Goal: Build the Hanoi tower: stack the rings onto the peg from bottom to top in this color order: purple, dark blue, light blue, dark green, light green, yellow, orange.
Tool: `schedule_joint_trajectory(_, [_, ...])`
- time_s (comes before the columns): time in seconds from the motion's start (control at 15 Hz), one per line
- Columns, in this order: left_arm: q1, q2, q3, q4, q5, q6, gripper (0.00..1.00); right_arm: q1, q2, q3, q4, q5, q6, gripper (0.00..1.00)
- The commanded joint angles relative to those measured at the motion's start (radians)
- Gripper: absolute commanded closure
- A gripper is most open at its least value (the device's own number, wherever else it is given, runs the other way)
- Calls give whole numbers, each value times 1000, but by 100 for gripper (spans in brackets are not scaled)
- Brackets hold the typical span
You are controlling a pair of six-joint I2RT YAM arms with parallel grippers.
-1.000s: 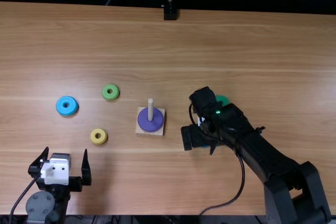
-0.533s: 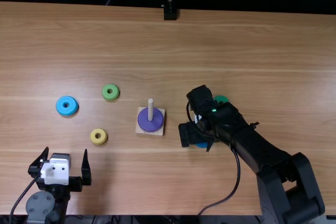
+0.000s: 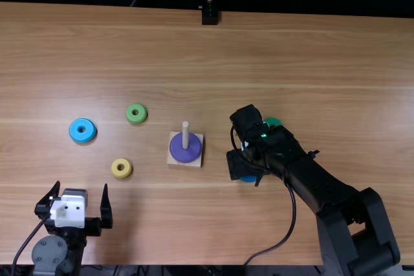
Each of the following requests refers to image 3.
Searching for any light green ring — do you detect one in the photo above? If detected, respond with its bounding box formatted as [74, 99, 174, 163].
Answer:
[125, 103, 149, 125]

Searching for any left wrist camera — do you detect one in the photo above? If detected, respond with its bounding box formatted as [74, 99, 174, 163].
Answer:
[50, 187, 89, 228]

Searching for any wooden peg base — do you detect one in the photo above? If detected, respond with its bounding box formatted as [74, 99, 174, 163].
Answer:
[166, 121, 205, 168]

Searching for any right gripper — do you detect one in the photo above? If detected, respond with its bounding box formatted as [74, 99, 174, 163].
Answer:
[226, 104, 305, 180]

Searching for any yellow ring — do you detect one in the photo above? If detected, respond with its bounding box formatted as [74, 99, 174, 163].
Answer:
[111, 158, 133, 180]

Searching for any light blue ring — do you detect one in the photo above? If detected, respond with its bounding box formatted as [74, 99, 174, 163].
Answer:
[68, 118, 98, 144]

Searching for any purple ring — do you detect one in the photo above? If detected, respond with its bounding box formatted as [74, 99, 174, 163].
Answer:
[169, 132, 201, 163]

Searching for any dark green ring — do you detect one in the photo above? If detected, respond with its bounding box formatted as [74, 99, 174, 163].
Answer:
[263, 116, 284, 128]

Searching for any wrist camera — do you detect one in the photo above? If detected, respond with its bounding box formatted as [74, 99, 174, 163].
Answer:
[50, 187, 89, 228]
[241, 122, 270, 153]

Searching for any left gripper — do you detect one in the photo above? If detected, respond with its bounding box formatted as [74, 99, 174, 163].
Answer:
[34, 181, 113, 240]

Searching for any black cable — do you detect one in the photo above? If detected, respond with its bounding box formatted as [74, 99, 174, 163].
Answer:
[11, 213, 52, 267]
[242, 182, 298, 266]

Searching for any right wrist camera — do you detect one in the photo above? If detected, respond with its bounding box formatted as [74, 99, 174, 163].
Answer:
[241, 122, 270, 153]

